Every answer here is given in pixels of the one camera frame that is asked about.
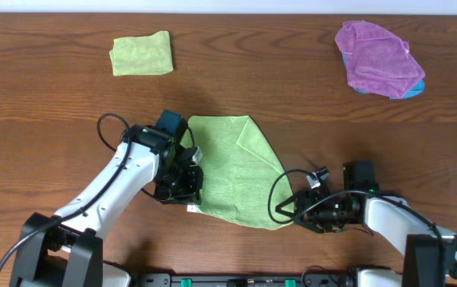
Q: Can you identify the folded light green cloth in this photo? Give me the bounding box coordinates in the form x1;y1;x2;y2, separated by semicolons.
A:
109;30;174;77

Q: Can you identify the blue cloth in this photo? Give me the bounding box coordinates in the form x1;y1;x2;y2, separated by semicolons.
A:
341;53;426;100

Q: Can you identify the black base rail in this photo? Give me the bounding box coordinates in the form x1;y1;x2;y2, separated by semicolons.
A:
129;273;357;287

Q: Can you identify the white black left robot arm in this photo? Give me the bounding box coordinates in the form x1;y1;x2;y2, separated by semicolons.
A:
9;111;203;286

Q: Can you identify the purple cloth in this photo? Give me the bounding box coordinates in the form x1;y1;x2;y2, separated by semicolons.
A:
335;21;425;99

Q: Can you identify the black right camera cable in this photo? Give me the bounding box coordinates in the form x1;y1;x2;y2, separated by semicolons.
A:
267;168;448;280

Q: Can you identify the black camera cable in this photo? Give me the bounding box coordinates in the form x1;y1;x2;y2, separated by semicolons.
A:
267;168;448;280
0;112;133;287

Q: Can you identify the black left camera cable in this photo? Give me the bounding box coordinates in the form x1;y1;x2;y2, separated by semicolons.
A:
0;112;133;287

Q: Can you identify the light green cloth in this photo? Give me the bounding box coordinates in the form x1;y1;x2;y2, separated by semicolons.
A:
109;30;174;77
181;116;293;230

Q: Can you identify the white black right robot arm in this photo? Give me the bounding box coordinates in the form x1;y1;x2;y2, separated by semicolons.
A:
267;161;457;286

